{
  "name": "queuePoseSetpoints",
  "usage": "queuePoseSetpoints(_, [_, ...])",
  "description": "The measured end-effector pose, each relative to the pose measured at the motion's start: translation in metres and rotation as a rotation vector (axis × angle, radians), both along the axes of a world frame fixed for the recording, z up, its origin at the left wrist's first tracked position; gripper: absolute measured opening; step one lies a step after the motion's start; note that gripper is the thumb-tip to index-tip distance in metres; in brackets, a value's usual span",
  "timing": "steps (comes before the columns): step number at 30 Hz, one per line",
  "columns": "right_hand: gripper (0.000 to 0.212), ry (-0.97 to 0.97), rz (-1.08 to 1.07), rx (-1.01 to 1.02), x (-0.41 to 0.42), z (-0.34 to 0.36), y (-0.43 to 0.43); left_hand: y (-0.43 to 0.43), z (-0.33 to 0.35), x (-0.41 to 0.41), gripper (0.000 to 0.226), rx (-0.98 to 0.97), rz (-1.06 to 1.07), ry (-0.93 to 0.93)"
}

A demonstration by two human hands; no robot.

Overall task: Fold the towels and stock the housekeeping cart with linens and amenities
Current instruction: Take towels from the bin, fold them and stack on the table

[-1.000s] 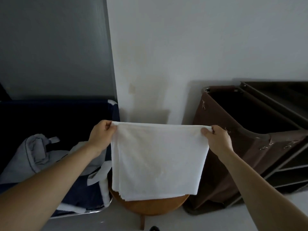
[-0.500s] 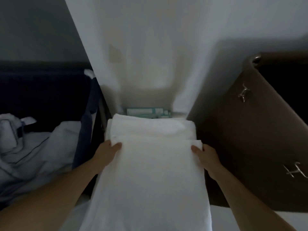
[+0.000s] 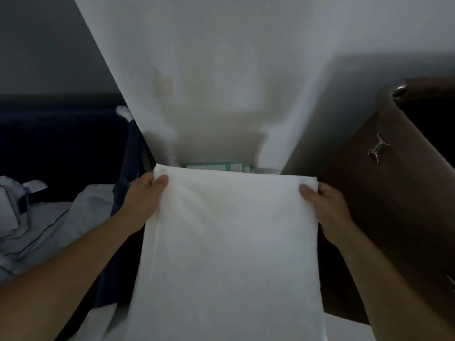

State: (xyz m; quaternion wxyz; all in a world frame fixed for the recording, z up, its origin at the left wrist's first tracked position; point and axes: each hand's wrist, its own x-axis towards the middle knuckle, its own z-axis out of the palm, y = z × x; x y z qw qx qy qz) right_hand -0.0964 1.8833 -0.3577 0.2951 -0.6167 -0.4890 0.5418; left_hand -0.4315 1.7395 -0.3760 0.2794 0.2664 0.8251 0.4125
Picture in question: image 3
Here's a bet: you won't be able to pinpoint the person's left forearm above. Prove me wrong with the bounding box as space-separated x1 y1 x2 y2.
0 213 143 341

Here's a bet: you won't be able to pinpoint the brown housekeeping cart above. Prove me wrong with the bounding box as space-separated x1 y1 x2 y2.
281 76 455 325

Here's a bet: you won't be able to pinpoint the person's right forearm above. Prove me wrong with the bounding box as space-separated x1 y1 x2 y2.
336 229 455 341

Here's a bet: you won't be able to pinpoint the white pillowcase black piping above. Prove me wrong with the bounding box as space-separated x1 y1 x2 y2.
0 175 116 285

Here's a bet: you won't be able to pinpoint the teal white boxes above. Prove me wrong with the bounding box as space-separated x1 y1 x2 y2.
184 162 256 174

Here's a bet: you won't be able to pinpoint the person's left hand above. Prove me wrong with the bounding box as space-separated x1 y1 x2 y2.
120 172 170 234

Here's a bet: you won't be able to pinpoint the person's right hand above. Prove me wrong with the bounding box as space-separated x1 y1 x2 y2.
299 182 357 246

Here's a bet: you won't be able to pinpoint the white towel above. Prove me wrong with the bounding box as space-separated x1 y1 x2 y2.
123 163 327 341

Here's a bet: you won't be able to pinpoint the navy laundry hamper white frame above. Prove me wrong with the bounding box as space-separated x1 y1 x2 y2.
0 94 157 341

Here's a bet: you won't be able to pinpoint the grey door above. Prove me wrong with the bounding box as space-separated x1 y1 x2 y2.
0 0 123 98

